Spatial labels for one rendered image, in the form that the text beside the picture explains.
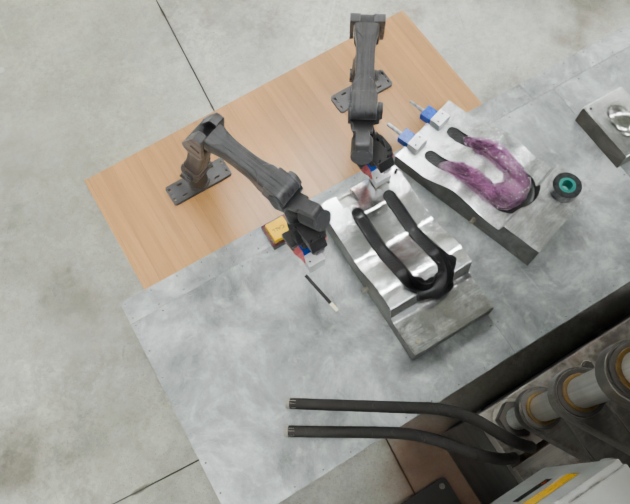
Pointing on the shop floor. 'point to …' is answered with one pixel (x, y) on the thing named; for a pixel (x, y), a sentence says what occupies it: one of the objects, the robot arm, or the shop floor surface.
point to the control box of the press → (558, 487)
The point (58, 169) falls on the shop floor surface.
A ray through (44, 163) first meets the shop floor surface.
